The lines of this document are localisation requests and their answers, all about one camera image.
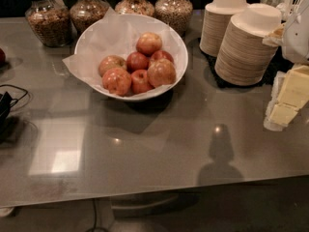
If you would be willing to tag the left yellowish apple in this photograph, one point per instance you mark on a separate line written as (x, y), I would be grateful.
(109, 62)

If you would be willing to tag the top red apple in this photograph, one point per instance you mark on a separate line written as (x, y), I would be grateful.
(148, 43)

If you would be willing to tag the red apple at edge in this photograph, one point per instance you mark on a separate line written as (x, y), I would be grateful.
(2, 57)

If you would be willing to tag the leftmost glass cereal jar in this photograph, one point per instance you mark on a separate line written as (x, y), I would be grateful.
(50, 22)

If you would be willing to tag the black device with cable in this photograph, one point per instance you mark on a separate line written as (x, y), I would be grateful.
(12, 98)

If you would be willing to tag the front stack paper bowls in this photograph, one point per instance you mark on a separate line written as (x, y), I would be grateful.
(243, 58)

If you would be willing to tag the white ceramic bowl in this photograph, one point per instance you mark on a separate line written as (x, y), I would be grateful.
(96, 33)

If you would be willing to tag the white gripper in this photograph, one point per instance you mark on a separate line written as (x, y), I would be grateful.
(297, 42)

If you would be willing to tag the front left red apple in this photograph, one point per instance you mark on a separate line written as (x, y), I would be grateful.
(117, 81)

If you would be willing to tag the glass cereal jar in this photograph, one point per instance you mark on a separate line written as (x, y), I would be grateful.
(84, 13)
(50, 22)
(137, 7)
(175, 13)

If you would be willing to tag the stack paper bowls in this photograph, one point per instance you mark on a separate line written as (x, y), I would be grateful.
(216, 19)
(243, 58)

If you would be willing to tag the table leg and base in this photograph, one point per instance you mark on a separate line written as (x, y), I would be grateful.
(127, 213)

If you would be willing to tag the rear stack paper bowls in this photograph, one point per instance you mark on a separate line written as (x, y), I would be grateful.
(216, 19)

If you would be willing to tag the small dark red apple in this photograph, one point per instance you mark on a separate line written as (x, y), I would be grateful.
(160, 56)

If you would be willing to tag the black mat under bowls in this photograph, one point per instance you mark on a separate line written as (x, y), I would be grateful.
(277, 64)

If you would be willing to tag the large reddish apple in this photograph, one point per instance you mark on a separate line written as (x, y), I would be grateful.
(161, 72)

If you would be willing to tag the white paper bowl liner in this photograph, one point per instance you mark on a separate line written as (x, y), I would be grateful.
(106, 39)

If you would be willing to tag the front centre red apple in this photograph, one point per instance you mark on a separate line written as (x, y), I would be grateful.
(139, 82)

